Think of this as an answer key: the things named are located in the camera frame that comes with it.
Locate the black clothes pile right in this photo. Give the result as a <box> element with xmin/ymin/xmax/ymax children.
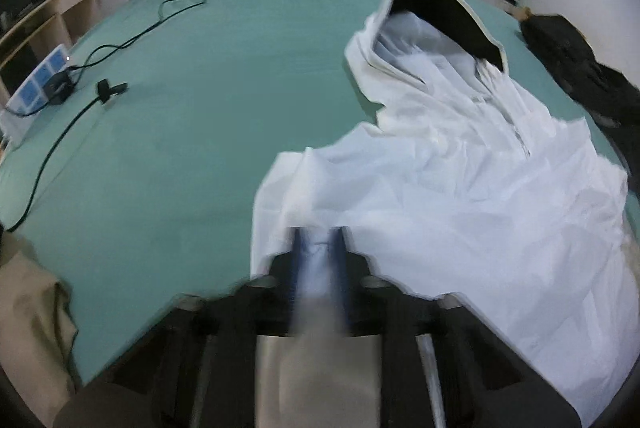
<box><xmin>519</xmin><ymin>12</ymin><xmax>640</xmax><ymax>129</ymax></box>

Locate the black cable with clip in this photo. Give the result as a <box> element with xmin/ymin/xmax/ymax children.
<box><xmin>4</xmin><ymin>78</ymin><xmax>129</xmax><ymax>233</ymax></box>

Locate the white hooded garment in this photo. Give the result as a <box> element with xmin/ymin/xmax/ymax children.
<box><xmin>252</xmin><ymin>0</ymin><xmax>639</xmax><ymax>427</ymax></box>

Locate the black power adapter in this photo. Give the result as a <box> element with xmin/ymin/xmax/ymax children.
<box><xmin>43</xmin><ymin>70</ymin><xmax>75</xmax><ymax>105</ymax></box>

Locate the wooden shelf unit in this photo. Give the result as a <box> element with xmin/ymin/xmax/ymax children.
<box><xmin>1</xmin><ymin>0</ymin><xmax>101</xmax><ymax>104</ymax></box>

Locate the green bed sheet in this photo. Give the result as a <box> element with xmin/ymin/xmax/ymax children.
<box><xmin>1</xmin><ymin>0</ymin><xmax>617</xmax><ymax>382</ymax></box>

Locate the white blue power strip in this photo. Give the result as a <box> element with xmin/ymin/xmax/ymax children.
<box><xmin>1</xmin><ymin>44</ymin><xmax>70</xmax><ymax>147</ymax></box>

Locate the beige folded garment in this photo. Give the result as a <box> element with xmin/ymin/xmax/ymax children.
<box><xmin>1</xmin><ymin>233</ymin><xmax>77</xmax><ymax>427</ymax></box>

